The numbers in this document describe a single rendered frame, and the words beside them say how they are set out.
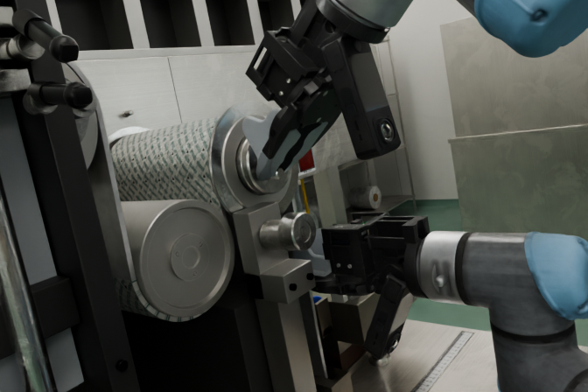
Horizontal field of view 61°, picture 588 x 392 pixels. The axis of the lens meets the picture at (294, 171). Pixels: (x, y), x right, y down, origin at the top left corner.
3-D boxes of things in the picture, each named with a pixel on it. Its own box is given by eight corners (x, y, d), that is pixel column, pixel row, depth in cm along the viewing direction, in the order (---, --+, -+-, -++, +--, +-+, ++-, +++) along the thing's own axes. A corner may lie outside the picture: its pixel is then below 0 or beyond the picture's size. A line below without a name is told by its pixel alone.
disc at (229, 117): (226, 242, 54) (197, 108, 52) (222, 242, 55) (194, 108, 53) (308, 206, 65) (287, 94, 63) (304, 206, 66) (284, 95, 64)
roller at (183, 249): (156, 339, 47) (127, 217, 46) (43, 306, 64) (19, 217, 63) (244, 289, 56) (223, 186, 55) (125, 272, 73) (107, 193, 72)
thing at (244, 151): (300, 161, 62) (273, 207, 57) (288, 163, 63) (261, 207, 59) (269, 115, 58) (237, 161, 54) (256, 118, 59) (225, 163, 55)
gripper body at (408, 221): (349, 212, 64) (437, 211, 56) (360, 275, 65) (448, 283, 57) (314, 229, 59) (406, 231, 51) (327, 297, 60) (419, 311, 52)
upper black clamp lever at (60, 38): (57, 67, 24) (58, 40, 23) (10, 32, 26) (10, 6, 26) (83, 66, 25) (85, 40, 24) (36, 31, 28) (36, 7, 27)
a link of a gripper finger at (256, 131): (236, 149, 57) (274, 87, 52) (267, 186, 55) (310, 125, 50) (216, 153, 55) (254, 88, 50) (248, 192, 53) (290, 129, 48)
